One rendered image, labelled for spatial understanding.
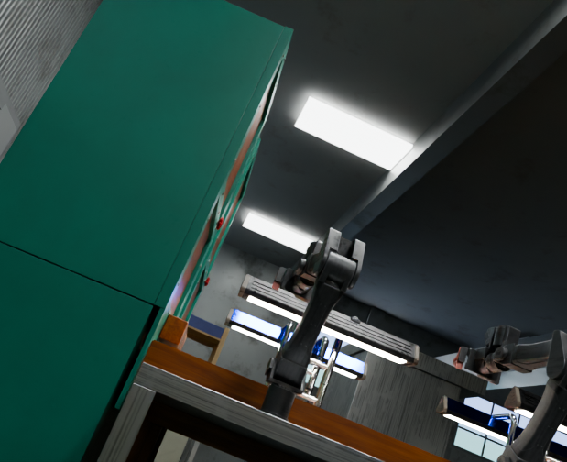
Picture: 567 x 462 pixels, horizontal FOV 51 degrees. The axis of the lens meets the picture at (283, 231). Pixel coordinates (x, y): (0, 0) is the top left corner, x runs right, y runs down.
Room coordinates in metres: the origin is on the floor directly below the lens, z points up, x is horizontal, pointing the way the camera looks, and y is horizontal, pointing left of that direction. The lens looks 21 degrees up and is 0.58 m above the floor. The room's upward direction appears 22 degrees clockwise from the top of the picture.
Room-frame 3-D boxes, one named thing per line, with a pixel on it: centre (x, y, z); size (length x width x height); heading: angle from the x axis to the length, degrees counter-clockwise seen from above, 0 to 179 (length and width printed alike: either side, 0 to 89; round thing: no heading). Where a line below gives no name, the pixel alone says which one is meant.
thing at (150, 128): (2.18, 0.50, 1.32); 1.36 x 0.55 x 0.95; 2
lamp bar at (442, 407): (2.50, -1.20, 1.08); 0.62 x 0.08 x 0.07; 92
